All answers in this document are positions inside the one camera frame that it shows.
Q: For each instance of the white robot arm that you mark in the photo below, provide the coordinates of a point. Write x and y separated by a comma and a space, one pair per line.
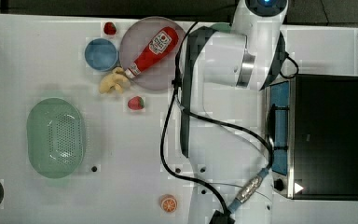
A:
232, 180

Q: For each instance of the red strawberry toy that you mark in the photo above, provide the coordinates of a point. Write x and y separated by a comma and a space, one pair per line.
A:
109, 28
136, 103

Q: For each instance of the red ketchup bottle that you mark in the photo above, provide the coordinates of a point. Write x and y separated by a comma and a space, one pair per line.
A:
160, 45

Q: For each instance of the green perforated colander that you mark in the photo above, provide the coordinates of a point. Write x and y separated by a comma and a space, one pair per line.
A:
56, 138

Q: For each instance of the grey round plate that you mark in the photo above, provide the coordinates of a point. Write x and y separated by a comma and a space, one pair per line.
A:
159, 76

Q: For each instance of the blue bowl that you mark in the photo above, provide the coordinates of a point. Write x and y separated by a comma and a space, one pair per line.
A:
101, 54

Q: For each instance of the yellow banana bunch toy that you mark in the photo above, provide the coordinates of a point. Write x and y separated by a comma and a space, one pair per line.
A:
115, 81

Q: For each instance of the orange slice toy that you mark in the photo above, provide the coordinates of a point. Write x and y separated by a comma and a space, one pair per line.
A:
168, 203

